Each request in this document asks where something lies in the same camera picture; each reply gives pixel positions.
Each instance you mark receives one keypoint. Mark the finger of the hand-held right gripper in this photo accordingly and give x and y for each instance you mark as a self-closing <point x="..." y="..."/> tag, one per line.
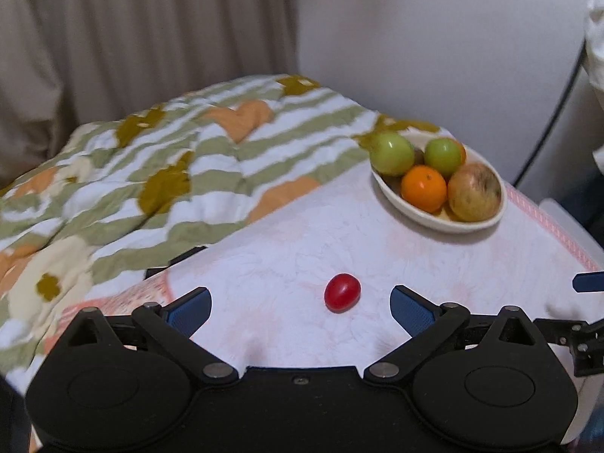
<point x="585" y="349"/>
<point x="590" y="283"/>

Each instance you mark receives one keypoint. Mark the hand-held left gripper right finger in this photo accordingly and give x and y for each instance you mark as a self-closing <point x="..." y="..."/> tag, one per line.
<point x="409" y="312"/>

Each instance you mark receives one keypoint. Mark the large green apple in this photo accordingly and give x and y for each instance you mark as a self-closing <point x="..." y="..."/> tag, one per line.
<point x="389" y="153"/>

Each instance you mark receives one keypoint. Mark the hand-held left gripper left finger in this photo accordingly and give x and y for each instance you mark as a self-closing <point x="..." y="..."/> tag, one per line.
<point x="191" y="312"/>

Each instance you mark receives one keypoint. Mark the cream oval bowl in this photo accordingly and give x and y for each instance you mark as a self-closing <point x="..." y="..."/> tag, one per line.
<point x="424" y="219"/>

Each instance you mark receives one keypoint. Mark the beige curtain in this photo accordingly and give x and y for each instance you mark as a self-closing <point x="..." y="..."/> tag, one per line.
<point x="141" y="33"/>

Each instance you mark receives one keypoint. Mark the small green apple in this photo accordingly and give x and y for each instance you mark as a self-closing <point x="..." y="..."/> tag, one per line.
<point x="443" y="156"/>

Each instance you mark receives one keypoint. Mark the white hanging cloth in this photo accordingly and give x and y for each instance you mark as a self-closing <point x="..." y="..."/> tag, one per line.
<point x="595" y="28"/>

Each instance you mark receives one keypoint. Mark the large orange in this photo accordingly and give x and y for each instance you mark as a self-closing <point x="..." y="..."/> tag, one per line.
<point x="423" y="188"/>

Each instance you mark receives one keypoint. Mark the green striped flower quilt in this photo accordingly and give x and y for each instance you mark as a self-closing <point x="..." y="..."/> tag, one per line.
<point x="155" y="151"/>

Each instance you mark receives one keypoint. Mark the oval red tomato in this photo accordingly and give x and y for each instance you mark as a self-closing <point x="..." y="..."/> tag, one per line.
<point x="342" y="292"/>

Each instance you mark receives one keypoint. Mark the red yellow apple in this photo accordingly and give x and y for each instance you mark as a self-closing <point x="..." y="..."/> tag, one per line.
<point x="474" y="192"/>

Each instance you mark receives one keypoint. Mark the dark blue cloth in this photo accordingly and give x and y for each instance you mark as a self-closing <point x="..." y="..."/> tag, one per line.
<point x="585" y="203"/>

